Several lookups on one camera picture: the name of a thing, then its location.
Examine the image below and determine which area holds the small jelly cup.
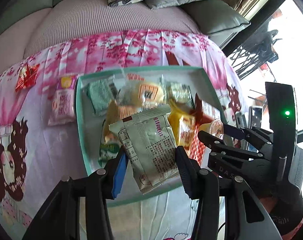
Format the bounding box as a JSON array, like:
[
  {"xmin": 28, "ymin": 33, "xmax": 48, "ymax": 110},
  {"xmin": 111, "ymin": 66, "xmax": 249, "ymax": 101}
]
[{"xmin": 199, "ymin": 119, "xmax": 224, "ymax": 140}]

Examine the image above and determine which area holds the pink swiss roll pack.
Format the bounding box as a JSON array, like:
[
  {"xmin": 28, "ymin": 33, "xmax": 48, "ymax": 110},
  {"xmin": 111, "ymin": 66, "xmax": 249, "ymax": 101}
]
[{"xmin": 48, "ymin": 75, "xmax": 77, "ymax": 126}]

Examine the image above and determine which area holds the small red foil snack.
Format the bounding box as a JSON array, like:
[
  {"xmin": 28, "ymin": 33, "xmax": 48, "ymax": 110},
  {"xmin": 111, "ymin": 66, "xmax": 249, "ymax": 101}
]
[{"xmin": 15, "ymin": 64, "xmax": 40, "ymax": 92}]

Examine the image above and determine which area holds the right hand black glove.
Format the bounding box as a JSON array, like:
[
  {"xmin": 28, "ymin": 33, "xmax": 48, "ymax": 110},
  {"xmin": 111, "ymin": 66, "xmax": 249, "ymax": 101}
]
[{"xmin": 256, "ymin": 179, "xmax": 303, "ymax": 235}]

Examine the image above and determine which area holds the smartphone on table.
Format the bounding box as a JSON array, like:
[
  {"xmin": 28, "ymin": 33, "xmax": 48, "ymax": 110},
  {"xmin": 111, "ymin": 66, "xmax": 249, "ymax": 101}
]
[{"xmin": 236, "ymin": 106, "xmax": 263, "ymax": 152}]

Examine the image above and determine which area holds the tan orange pastry pack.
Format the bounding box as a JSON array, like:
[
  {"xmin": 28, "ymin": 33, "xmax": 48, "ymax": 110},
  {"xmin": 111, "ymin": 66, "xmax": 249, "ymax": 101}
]
[{"xmin": 102, "ymin": 100, "xmax": 139, "ymax": 144}]

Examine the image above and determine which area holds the teal rimmed white tray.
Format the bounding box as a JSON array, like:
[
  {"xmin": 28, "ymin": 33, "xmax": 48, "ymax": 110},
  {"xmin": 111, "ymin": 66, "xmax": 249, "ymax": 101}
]
[{"xmin": 75, "ymin": 65, "xmax": 233, "ymax": 208}]

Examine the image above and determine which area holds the yellow soft bread pack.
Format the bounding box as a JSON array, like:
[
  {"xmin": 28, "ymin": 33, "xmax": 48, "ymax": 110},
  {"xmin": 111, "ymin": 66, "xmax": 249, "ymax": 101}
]
[{"xmin": 168, "ymin": 99, "xmax": 196, "ymax": 151}]

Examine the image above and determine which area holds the long red patterned snack pack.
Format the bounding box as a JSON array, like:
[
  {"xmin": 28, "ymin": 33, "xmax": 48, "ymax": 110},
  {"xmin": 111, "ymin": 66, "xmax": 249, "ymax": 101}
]
[{"xmin": 187, "ymin": 127, "xmax": 206, "ymax": 165}]

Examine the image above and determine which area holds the black folding rack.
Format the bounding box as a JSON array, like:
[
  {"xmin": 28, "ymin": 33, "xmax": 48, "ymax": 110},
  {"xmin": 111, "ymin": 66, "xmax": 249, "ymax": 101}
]
[{"xmin": 229, "ymin": 29, "xmax": 282, "ymax": 80}]

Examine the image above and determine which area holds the clear green edged cake pack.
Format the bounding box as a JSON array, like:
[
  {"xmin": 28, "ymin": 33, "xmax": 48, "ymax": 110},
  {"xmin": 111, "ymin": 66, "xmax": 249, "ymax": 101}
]
[{"xmin": 166, "ymin": 81, "xmax": 194, "ymax": 109}]

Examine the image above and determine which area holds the dark red biscuit pack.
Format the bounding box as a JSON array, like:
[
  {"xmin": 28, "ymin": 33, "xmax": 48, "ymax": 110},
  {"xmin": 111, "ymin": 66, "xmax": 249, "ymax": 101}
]
[{"xmin": 191, "ymin": 94, "xmax": 221, "ymax": 129}]

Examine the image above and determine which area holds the pink cartoon print cloth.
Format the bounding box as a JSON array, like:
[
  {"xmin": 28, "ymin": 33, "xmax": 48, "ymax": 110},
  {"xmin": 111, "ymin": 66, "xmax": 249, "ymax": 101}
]
[{"xmin": 0, "ymin": 30, "xmax": 249, "ymax": 239}]

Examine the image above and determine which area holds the pale green speckled snack pack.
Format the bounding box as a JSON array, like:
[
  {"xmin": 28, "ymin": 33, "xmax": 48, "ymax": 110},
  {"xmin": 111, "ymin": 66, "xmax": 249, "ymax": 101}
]
[{"xmin": 87, "ymin": 76, "xmax": 118, "ymax": 115}]

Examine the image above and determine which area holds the pink sofa seat cover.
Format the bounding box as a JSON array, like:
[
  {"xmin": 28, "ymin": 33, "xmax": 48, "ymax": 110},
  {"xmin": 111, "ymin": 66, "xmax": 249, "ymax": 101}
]
[{"xmin": 0, "ymin": 0, "xmax": 200, "ymax": 74}]

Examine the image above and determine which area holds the pale cream sachet pack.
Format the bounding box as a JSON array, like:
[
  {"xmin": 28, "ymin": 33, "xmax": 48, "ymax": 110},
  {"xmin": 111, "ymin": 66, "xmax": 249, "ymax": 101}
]
[{"xmin": 109, "ymin": 105, "xmax": 179, "ymax": 194}]

